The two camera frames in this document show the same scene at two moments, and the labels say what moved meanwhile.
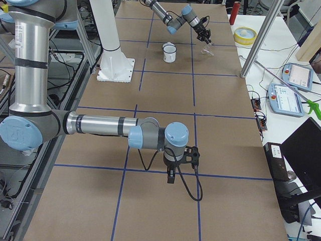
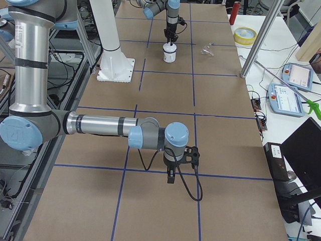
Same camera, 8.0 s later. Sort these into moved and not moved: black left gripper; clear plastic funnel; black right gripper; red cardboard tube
Moved: black left gripper
Not moved: red cardboard tube; black right gripper; clear plastic funnel
